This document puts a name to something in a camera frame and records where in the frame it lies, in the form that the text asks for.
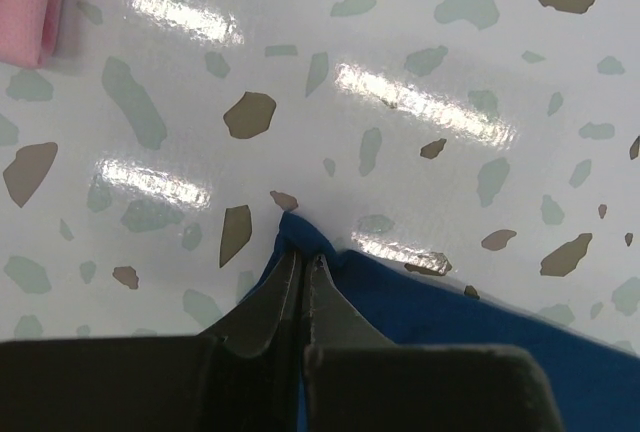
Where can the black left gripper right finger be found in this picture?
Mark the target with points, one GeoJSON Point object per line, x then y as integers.
{"type": "Point", "coordinates": [358, 380]}

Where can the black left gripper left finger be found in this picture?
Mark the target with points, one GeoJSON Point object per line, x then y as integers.
{"type": "Point", "coordinates": [240, 374]}

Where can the dark blue printed t-shirt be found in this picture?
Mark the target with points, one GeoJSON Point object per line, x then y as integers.
{"type": "Point", "coordinates": [595, 387]}

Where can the folded pink t-shirt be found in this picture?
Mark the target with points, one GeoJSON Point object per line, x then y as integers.
{"type": "Point", "coordinates": [29, 30]}

